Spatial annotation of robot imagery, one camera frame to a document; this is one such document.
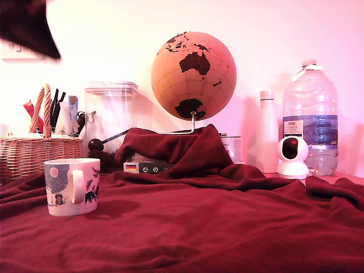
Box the red packet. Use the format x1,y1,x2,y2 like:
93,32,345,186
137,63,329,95
22,100,44,127

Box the black kitchen utensils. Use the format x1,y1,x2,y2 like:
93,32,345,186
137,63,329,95
50,88,67,129

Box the white and blue packet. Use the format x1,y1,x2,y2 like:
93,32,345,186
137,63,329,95
56,95,80,134

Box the clear plastic lidded container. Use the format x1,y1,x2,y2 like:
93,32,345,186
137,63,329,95
84,81,139,154

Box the black ball-ended utensil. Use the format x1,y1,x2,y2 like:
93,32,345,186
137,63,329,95
88,127,133,152

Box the white illustrated ceramic mug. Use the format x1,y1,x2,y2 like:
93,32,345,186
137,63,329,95
43,158,101,217

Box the dark brown pine cone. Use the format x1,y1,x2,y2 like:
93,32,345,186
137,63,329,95
87,150,120,173

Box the cork globe on metal stand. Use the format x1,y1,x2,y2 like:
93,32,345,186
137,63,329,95
150,31,237,135

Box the dark box with flag print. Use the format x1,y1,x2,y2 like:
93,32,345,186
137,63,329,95
123,160,177,175

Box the white metal tin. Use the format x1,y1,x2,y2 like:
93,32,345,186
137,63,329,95
220,133,243,164

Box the white insulated bottle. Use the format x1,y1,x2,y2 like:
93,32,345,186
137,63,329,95
255,89,279,173

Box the dark red fleece blanket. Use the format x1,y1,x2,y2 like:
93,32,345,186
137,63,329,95
0,124,364,273

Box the large clear water bottle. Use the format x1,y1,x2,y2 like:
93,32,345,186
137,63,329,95
282,59,339,176

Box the white wall light switch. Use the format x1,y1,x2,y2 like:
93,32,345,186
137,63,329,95
1,39,48,63

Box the brown-handled kitchen tool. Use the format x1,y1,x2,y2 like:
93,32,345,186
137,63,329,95
76,111,87,135

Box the wicker basket with handle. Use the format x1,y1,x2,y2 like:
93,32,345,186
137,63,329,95
0,83,85,183

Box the small white round camera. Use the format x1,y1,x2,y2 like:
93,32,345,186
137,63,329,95
276,136,310,180

